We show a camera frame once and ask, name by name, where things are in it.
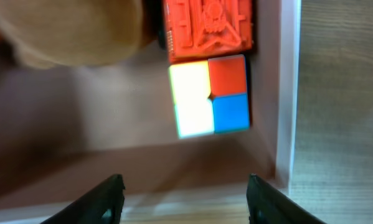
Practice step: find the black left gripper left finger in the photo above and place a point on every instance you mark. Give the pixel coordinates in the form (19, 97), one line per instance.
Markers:
(103, 204)

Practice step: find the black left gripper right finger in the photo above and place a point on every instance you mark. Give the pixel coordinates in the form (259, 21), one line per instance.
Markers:
(267, 205)

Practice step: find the white pink-lined box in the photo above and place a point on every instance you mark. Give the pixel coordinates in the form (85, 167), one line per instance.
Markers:
(65, 130)

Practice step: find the colourful two-by-two cube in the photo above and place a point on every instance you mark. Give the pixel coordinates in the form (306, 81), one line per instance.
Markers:
(210, 96)

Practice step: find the brown plush toy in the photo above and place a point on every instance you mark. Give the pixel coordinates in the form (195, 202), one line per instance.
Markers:
(48, 33)

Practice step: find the red toy fire truck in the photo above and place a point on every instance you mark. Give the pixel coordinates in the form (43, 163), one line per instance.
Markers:
(196, 29)

